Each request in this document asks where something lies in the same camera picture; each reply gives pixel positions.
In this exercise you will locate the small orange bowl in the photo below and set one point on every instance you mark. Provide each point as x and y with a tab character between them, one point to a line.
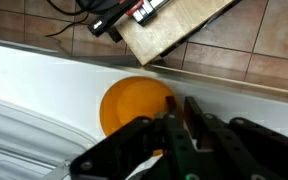
133	97

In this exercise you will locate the metal dish rack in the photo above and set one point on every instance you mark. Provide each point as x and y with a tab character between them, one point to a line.
36	147

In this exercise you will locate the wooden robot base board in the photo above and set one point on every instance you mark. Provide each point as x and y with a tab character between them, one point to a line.
176	20

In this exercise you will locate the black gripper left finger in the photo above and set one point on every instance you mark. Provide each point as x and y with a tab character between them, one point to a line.
180	160

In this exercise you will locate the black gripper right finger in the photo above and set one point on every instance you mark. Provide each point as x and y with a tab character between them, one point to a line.
234	160

